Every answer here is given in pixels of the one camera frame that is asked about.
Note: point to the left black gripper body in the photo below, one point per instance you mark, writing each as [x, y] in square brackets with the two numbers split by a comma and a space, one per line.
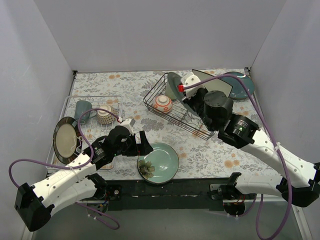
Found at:
[136, 147]

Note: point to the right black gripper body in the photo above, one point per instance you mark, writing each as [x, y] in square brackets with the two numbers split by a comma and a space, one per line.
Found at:
[191, 100]

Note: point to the white square plate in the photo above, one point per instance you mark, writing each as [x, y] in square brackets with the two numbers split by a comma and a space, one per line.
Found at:
[215, 84]

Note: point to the green flower deep plate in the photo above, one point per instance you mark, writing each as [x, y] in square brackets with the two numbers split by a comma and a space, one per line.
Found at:
[159, 166]

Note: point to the orange patterned bowl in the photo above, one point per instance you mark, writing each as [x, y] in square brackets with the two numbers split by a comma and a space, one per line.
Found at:
[163, 104]

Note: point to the dark teal round plate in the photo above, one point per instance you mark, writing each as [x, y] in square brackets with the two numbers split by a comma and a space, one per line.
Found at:
[175, 87]

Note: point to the black wire dish rack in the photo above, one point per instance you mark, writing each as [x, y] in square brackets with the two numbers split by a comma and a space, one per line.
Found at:
[179, 116]

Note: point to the green cup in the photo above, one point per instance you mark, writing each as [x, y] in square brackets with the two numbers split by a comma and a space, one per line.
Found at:
[169, 93]

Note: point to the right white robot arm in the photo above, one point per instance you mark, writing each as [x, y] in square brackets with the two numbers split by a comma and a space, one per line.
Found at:
[298, 181]

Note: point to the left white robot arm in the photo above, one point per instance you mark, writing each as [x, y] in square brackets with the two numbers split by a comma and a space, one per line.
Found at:
[37, 203]

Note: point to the brown patterned bowl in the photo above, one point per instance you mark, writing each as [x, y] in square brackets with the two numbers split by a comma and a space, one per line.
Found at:
[105, 118]

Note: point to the floral table mat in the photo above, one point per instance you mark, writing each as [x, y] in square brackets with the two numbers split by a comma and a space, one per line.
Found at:
[198, 158]

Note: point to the grey blue mug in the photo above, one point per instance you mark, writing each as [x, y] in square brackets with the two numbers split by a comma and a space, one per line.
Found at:
[81, 107]

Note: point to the black rimmed round plate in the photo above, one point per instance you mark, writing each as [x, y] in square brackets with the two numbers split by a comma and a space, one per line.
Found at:
[67, 141]

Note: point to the white wire dish rack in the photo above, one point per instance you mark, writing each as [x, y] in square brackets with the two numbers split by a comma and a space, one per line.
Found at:
[92, 132]

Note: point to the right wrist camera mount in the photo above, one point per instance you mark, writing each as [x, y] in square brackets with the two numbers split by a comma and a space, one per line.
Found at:
[190, 84]

